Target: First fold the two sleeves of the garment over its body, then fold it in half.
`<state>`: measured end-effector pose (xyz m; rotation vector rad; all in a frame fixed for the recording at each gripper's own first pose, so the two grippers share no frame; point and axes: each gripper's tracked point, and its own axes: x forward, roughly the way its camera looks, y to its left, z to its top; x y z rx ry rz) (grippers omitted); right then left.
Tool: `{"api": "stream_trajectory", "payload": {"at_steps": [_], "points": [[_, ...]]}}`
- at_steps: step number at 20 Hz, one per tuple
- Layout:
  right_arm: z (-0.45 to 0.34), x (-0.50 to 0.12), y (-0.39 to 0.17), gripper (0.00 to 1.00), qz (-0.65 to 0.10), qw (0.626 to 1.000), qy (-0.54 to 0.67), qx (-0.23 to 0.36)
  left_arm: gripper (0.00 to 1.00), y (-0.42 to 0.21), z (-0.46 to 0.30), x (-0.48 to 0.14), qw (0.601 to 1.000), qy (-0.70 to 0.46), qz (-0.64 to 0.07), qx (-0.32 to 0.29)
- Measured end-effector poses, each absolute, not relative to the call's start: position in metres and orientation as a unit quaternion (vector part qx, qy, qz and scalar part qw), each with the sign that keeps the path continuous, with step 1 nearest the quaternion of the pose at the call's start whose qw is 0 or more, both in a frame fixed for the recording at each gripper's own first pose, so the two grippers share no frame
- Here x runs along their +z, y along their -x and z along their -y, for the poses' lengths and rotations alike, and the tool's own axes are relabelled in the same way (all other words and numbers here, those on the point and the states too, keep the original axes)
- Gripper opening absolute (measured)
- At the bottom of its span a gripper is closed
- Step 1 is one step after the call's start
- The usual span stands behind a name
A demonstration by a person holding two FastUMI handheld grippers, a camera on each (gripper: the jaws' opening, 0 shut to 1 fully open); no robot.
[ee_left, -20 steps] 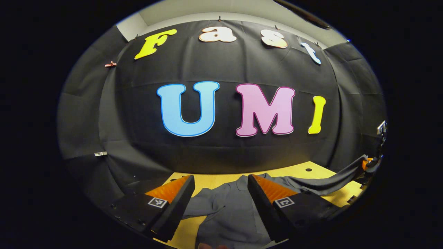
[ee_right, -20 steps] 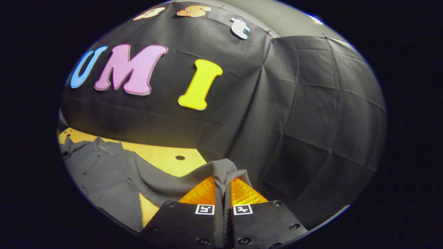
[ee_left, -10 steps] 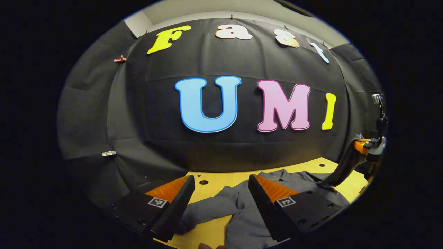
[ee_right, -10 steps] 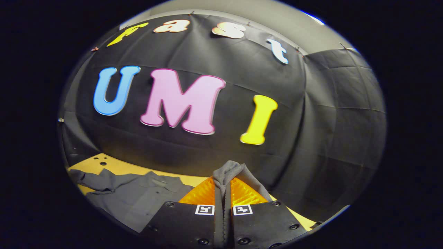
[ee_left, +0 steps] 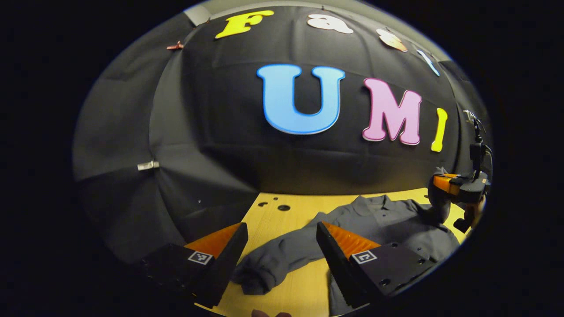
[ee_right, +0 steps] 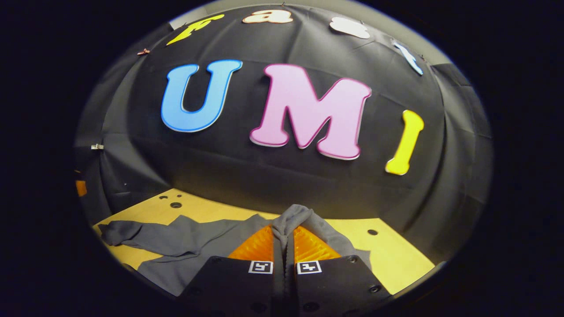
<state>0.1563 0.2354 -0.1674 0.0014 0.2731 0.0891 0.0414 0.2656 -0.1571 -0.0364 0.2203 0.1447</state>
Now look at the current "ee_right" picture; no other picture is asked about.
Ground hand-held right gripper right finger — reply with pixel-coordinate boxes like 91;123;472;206
284;225;393;317

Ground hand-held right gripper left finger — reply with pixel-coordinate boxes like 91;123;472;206
178;224;285;317

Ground grey button shirt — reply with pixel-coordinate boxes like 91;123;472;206
98;204;373;298

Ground black backdrop cloth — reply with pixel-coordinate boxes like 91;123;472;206
74;0;493;265

